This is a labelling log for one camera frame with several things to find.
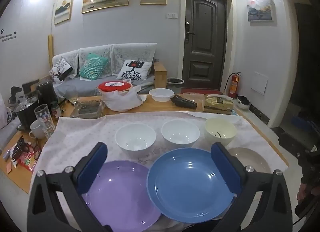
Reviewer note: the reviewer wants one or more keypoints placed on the clear plastic container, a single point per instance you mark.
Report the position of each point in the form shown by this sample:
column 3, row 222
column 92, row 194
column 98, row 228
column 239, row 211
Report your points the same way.
column 196, row 96

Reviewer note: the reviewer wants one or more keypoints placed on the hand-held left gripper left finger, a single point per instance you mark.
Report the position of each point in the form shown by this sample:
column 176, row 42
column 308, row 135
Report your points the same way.
column 93, row 168

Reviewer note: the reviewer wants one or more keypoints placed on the small shallow white bowl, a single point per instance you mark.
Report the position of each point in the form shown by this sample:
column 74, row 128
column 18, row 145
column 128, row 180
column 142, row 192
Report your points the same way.
column 161, row 94

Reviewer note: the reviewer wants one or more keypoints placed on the white and black appliance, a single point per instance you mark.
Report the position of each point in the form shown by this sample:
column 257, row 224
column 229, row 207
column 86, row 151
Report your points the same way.
column 17, row 94

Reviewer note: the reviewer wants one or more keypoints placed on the grey sofa with lace cover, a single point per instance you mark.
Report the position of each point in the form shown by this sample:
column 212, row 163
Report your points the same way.
column 72, row 84

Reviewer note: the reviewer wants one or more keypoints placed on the beige plate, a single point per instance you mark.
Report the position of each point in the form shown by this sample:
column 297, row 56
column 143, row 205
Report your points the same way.
column 252, row 159

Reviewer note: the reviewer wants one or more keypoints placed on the wine glass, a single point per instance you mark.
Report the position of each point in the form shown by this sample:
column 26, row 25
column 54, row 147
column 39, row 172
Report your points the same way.
column 72, row 94

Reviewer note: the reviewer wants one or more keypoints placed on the white light switch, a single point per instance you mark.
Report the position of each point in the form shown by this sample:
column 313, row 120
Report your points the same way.
column 171, row 15

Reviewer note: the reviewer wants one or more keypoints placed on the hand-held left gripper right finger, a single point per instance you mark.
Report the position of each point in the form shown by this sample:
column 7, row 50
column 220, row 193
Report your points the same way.
column 226, row 169

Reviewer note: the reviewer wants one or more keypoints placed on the person's right hand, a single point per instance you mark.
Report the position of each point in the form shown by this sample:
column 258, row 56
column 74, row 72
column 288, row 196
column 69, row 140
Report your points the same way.
column 302, row 192

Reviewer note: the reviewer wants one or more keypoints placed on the dark brown door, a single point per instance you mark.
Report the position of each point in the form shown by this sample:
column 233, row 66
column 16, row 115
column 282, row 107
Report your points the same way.
column 205, row 41

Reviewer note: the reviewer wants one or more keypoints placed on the white mug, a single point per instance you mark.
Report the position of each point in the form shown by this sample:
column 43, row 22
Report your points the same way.
column 37, row 129

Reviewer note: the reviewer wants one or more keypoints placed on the red fire extinguisher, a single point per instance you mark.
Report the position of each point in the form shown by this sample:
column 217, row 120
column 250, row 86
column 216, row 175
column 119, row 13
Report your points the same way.
column 233, row 85

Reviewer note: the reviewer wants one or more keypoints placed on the mountain painting gold frame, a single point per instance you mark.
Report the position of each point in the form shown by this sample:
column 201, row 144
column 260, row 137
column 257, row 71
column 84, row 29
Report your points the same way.
column 63, row 8

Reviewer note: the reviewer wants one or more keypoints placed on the purple plate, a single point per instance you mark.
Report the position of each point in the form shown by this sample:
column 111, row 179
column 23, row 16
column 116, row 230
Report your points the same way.
column 120, row 192

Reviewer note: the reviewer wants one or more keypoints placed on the black and white cushion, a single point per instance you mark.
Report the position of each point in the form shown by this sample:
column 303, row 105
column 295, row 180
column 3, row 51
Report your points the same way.
column 61, row 68

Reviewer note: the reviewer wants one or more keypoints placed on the red doormat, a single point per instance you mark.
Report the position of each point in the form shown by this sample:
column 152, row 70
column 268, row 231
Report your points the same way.
column 200, row 91

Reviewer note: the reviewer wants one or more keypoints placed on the white trash bin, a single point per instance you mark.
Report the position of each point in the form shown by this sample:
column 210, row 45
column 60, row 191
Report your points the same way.
column 175, row 83

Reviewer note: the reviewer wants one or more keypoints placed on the wooden board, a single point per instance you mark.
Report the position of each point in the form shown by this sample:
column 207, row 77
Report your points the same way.
column 51, row 51

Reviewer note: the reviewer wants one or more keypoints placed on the steel pot with lid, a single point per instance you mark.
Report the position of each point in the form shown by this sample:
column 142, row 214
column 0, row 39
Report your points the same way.
column 26, row 111

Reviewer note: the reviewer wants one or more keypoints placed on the red lid container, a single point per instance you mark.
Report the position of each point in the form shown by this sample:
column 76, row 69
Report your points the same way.
column 113, row 85

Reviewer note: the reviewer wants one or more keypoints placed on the glass ashtray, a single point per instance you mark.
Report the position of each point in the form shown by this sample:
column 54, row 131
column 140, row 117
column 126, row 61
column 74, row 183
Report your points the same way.
column 86, row 109

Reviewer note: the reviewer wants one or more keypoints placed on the red snack packet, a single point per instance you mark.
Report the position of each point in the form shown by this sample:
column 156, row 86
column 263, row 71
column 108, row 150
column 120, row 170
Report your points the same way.
column 25, row 158

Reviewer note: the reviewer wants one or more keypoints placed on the small spice jar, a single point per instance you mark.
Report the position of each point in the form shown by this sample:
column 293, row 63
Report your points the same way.
column 55, row 109

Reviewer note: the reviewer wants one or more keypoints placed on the printed glass tumbler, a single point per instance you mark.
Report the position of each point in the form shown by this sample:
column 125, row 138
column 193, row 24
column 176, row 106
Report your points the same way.
column 45, row 119

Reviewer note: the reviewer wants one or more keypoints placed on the teal leaf print cushion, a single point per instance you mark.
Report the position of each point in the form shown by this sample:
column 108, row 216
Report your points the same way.
column 93, row 66

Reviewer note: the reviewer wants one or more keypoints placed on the red-lidded container in bag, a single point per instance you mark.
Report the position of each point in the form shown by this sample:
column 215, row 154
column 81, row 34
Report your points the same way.
column 120, row 101

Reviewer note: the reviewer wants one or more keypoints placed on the black pouch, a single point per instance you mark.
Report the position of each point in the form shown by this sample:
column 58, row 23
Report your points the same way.
column 183, row 101

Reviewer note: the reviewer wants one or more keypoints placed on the cream bowl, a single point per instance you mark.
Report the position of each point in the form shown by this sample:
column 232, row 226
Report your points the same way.
column 220, row 126

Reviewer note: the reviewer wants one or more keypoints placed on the white helmet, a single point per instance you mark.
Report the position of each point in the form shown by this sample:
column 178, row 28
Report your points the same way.
column 243, row 103

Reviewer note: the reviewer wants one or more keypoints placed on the white wall panel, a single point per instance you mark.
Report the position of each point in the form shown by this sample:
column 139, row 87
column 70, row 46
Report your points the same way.
column 259, row 82

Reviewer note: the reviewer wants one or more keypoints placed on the wooden side table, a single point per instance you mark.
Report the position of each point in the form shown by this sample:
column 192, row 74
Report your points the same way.
column 160, row 75

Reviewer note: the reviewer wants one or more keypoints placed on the white tree print cushion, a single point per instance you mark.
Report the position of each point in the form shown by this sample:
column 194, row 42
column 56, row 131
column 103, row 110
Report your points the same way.
column 133, row 70

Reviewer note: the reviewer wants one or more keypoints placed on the blue plate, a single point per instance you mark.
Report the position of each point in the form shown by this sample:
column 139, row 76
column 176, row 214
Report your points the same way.
column 190, row 184

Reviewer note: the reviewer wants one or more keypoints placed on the white patterned tablecloth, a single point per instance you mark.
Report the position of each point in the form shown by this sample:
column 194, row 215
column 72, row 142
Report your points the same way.
column 75, row 134

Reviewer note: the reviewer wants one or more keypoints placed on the black kettle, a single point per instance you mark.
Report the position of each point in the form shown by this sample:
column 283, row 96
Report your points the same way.
column 47, row 94

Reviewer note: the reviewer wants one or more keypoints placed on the gold packaged box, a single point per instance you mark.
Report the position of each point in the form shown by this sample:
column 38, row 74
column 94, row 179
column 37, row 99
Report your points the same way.
column 217, row 104

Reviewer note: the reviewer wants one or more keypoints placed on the frameless sunset canvas painting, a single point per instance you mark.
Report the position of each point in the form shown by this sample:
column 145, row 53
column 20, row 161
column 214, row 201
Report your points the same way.
column 260, row 9

